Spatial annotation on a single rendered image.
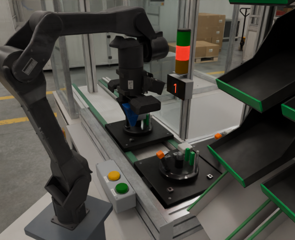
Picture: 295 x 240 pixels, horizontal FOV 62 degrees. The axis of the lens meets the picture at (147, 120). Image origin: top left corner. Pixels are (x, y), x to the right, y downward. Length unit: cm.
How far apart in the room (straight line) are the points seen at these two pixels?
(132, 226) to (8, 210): 162
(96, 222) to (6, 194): 194
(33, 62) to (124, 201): 55
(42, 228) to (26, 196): 178
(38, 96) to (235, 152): 42
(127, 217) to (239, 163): 46
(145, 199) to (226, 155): 32
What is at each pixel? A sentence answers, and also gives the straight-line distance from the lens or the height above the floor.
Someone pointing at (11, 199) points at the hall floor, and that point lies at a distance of 245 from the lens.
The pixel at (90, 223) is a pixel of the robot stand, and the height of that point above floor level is 106.
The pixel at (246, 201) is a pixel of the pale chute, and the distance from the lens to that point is 67.
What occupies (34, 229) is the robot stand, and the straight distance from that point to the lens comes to 64.
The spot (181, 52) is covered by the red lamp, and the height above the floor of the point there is 134.
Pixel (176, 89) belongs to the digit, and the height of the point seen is 120.
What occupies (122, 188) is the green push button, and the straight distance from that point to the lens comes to 82.
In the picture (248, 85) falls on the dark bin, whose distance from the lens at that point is 52.
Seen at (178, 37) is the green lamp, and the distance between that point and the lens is 92.
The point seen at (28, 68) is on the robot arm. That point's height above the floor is 142.
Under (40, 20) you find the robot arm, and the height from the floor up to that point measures 149.
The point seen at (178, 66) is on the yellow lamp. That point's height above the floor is 129.
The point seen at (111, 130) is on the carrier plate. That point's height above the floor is 97.
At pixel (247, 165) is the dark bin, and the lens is 56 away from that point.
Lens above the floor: 152
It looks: 27 degrees down
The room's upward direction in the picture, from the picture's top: straight up
